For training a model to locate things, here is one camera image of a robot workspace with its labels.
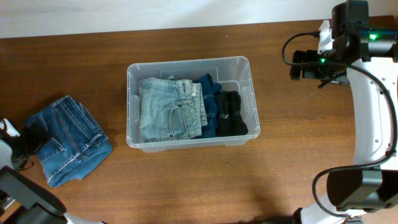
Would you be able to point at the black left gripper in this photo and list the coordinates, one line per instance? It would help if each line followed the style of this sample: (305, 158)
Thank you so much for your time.
(28, 140)

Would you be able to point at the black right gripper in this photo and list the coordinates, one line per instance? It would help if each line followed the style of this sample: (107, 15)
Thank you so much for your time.
(310, 72)

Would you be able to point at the dark blue jeans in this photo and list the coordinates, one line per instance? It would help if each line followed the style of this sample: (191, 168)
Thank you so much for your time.
(77, 145)

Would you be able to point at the black garment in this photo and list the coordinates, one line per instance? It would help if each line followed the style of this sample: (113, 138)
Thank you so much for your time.
(229, 119)

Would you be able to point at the teal taped garment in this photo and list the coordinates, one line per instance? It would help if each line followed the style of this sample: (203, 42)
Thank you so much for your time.
(209, 90)

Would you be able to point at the light blue jeans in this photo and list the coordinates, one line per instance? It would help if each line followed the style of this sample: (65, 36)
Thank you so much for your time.
(171, 110)

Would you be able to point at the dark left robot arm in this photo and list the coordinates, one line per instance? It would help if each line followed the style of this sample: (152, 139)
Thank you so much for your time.
(36, 204)

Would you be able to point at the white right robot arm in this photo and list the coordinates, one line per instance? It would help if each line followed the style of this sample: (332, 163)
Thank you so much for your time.
(354, 53)

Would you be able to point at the clear plastic storage bin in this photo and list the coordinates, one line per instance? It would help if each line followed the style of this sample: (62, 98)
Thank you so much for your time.
(233, 73)

